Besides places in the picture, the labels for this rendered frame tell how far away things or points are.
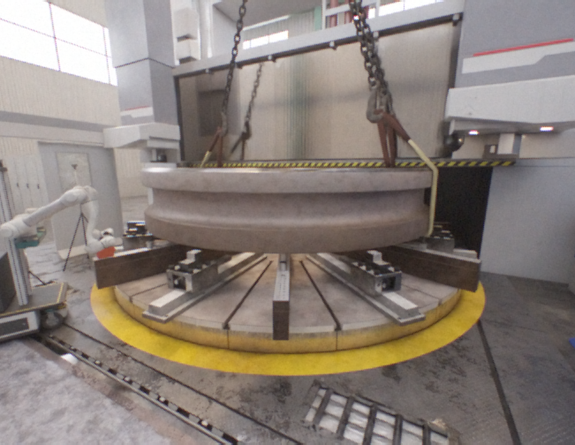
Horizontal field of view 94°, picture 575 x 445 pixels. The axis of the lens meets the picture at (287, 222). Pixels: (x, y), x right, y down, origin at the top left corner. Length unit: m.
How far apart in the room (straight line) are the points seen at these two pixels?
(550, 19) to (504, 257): 3.33
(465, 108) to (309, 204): 1.92
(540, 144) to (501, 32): 1.44
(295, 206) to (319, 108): 3.30
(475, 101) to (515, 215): 2.60
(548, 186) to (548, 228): 0.65
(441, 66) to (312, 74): 2.28
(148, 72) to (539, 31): 6.09
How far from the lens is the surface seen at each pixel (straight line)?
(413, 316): 3.02
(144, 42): 6.95
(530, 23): 4.31
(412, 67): 5.70
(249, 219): 3.07
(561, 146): 4.75
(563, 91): 3.76
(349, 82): 5.86
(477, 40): 4.22
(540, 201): 5.74
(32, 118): 6.75
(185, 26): 8.43
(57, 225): 6.99
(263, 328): 2.75
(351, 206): 3.18
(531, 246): 5.85
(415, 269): 4.13
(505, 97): 3.66
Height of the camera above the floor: 1.78
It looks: 12 degrees down
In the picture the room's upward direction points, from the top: straight up
